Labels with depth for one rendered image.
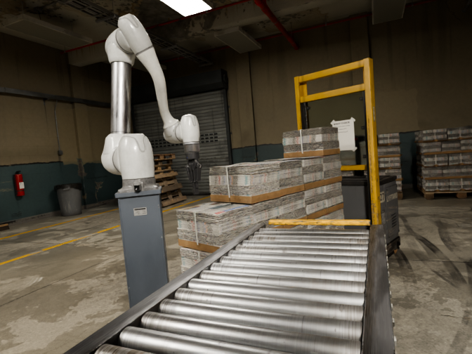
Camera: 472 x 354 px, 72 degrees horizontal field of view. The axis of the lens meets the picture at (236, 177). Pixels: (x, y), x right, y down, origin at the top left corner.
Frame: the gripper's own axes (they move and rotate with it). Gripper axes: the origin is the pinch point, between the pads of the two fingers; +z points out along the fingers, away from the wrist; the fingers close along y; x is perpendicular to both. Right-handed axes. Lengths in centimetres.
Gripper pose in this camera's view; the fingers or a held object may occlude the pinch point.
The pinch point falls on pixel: (195, 188)
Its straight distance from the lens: 187.6
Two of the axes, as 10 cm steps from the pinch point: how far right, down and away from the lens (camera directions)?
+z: 0.8, 9.9, 0.7
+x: -6.9, 1.1, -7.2
